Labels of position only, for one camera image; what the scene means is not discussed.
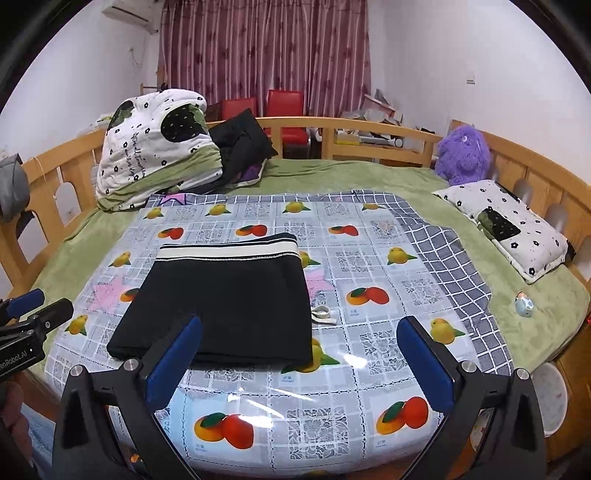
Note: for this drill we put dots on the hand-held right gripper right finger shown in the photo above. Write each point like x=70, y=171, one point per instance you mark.
x=425, y=364

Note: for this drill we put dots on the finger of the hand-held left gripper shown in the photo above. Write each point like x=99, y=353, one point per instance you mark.
x=25, y=301
x=53, y=314

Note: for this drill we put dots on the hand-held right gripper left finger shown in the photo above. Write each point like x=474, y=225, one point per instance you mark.
x=173, y=364

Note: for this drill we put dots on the black pants with white stripe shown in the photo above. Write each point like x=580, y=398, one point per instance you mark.
x=231, y=304

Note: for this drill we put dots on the person's left hand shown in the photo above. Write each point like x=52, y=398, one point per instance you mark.
x=11, y=406

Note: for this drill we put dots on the person's blue jeans leg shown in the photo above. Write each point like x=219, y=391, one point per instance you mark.
x=41, y=438

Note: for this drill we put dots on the grey checked cloth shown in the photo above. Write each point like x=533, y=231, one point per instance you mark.
x=443, y=258

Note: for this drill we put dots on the small blue toy figure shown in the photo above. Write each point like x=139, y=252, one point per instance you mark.
x=524, y=305

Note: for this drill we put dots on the grey hanging cloth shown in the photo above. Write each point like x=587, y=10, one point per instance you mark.
x=11, y=184

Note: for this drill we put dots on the fruit print plastic sheet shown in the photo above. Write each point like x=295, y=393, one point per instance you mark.
x=369, y=258

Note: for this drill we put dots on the white plastic bucket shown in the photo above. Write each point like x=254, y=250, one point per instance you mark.
x=551, y=397

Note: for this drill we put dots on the white flower print pillow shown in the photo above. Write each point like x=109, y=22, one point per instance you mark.
x=531, y=230

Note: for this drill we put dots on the folded white and green quilt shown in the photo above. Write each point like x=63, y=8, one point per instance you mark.
x=138, y=138

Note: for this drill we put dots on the purple patterned cloth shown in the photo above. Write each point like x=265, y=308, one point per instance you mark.
x=251, y=174

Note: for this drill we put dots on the purple plush toy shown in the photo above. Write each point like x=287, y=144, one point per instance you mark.
x=461, y=154

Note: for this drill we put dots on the black clothes pile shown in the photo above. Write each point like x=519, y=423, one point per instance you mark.
x=240, y=138

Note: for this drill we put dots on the wooden rack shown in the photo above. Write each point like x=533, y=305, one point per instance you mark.
x=147, y=87

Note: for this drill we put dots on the pile of boxes and papers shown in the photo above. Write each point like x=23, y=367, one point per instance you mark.
x=378, y=108

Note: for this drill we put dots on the red chair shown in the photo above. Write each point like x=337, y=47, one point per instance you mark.
x=238, y=108
x=286, y=110

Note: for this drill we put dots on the white air conditioner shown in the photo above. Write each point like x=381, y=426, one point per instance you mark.
x=131, y=11

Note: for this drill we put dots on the maroon striped curtain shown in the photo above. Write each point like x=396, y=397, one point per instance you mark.
x=263, y=50

